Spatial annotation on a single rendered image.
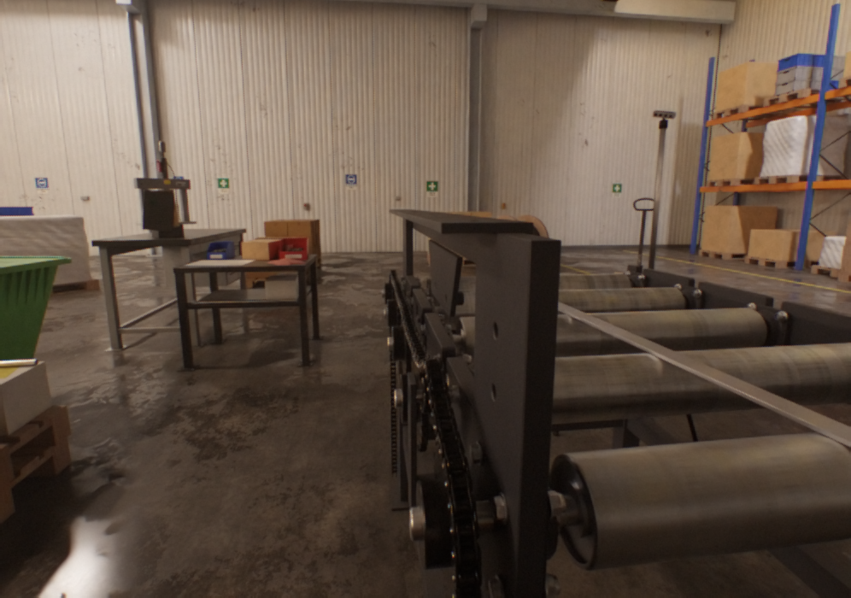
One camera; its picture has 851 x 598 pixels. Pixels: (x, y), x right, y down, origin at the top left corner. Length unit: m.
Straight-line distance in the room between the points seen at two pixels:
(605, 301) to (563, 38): 11.46
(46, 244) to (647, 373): 7.19
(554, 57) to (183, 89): 8.90
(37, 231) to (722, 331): 7.25
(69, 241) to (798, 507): 7.46
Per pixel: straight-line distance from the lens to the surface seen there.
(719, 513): 0.57
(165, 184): 4.30
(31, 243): 7.40
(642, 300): 1.52
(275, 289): 3.39
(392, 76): 11.41
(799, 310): 1.42
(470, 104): 11.34
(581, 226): 12.34
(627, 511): 0.52
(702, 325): 1.28
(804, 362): 1.06
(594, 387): 0.80
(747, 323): 1.36
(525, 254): 0.34
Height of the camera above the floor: 1.18
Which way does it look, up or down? 10 degrees down
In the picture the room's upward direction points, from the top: straight up
